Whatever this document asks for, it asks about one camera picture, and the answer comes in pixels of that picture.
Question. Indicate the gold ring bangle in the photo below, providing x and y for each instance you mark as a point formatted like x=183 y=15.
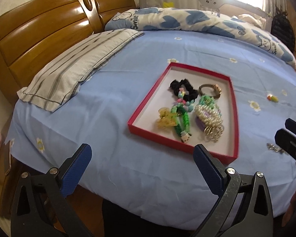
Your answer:
x=213 y=134

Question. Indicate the yellow hair claw clip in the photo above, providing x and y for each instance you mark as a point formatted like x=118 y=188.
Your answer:
x=167 y=118

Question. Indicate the black bag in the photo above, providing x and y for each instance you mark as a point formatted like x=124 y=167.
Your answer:
x=282 y=29

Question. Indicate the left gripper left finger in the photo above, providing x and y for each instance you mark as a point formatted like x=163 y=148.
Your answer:
x=40 y=207

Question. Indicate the black scrunchie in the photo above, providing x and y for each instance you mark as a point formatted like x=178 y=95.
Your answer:
x=183 y=90

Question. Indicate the red shallow tray box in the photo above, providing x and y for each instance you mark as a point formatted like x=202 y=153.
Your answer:
x=143 y=120

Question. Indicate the gold mesh wristwatch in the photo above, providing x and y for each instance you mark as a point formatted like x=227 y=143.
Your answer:
x=215 y=89

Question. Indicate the grey striped pillow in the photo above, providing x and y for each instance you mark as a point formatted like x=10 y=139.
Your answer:
x=61 y=78

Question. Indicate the wooden headboard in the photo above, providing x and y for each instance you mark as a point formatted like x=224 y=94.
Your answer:
x=33 y=34

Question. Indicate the blue heart patterned duvet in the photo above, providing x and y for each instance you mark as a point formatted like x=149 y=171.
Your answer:
x=153 y=19

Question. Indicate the blue floral bed sheet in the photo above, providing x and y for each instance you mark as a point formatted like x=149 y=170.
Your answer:
x=153 y=181

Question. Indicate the comb clip with colourful beads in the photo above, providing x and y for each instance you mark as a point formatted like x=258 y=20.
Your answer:
x=272 y=98

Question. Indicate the person's right hand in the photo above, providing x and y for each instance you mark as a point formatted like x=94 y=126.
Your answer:
x=289 y=213

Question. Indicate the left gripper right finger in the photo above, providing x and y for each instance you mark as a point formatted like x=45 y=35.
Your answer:
x=255 y=214

